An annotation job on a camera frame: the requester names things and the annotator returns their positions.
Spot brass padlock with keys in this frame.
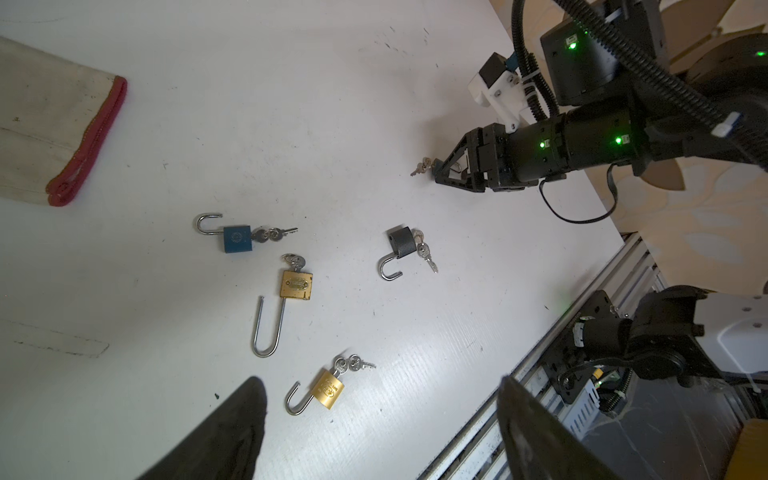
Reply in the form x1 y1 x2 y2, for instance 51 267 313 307
284 354 377 416

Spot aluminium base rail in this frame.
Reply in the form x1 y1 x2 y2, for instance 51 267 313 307
419 232 665 479

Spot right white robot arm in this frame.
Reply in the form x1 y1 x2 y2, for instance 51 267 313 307
430 1 767 193

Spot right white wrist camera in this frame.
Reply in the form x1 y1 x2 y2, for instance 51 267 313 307
468 52 535 134

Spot white work glove red cuff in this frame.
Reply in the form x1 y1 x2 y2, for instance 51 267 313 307
1 37 128 207

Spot small key set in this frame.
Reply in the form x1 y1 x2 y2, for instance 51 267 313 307
411 157 434 176

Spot brass padlock long shackle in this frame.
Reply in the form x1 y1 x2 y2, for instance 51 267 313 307
251 253 313 358

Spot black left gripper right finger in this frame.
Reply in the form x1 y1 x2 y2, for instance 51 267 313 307
497 375 618 479

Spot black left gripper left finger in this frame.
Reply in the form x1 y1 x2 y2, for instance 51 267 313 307
141 376 267 479

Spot black padlock with keys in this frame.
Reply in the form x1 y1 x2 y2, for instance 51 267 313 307
377 226 439 281

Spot small blue padlock with keys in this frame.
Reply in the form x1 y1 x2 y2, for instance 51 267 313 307
194 213 298 254

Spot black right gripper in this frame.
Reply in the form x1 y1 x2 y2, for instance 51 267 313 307
431 115 567 192

